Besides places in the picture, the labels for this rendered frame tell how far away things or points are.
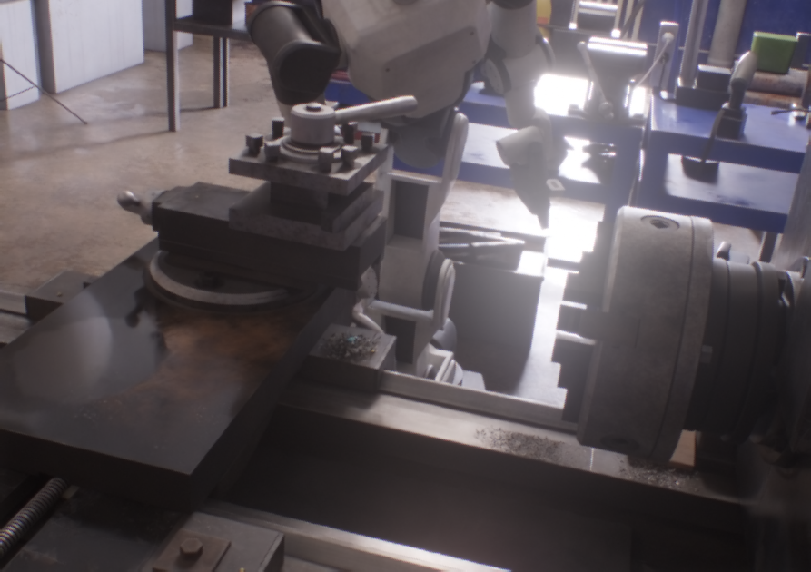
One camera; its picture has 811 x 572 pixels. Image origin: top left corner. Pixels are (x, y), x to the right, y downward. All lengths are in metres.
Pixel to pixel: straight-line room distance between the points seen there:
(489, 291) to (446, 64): 1.49
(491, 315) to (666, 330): 2.25
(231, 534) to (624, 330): 0.44
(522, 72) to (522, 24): 0.12
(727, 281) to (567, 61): 5.57
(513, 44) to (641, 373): 1.09
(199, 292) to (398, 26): 0.60
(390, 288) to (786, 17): 6.37
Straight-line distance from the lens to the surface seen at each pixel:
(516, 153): 2.04
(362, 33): 1.55
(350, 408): 1.20
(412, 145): 1.87
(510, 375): 2.92
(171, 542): 0.94
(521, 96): 1.93
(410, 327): 2.08
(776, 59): 4.12
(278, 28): 1.59
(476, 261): 3.00
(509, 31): 1.78
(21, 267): 3.58
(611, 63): 2.48
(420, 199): 1.94
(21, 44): 5.60
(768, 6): 8.00
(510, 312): 3.03
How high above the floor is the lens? 1.51
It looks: 25 degrees down
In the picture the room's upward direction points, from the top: 6 degrees clockwise
